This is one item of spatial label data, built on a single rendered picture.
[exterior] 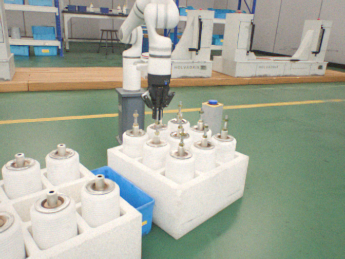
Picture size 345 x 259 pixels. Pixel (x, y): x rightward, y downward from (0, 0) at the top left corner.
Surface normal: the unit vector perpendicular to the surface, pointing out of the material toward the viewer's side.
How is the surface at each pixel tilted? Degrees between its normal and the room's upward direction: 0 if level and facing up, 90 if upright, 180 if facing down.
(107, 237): 90
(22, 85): 90
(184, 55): 90
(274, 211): 0
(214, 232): 0
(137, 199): 88
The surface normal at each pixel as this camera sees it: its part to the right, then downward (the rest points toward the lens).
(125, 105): -0.38, 0.31
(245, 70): 0.39, 0.33
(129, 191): -0.73, 0.16
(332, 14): -0.92, 0.08
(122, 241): 0.67, 0.29
